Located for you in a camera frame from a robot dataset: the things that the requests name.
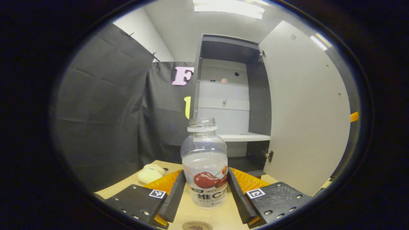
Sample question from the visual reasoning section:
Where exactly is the dark grey cabinet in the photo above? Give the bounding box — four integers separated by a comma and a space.
191, 34, 273, 179

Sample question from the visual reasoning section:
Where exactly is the white cabinet door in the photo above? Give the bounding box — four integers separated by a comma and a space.
258, 20, 351, 196

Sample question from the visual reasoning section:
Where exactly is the cream plush toy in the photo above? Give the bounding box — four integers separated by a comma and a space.
137, 164, 166, 184

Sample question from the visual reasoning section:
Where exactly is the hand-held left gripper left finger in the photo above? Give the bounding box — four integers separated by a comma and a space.
104, 169, 187, 229

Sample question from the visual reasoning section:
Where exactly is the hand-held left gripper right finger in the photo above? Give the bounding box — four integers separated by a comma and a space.
227, 167, 315, 228

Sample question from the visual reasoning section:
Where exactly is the clear plastic bottle cherry label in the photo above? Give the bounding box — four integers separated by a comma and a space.
181, 118, 228, 210

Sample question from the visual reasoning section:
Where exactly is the ceiling light panel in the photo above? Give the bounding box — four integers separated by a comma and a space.
310, 33, 333, 51
193, 0, 266, 20

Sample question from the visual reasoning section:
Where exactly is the round brown coaster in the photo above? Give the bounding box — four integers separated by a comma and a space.
182, 221, 214, 230

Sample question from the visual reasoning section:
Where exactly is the black backdrop cloth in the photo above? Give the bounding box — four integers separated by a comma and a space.
53, 23, 361, 193

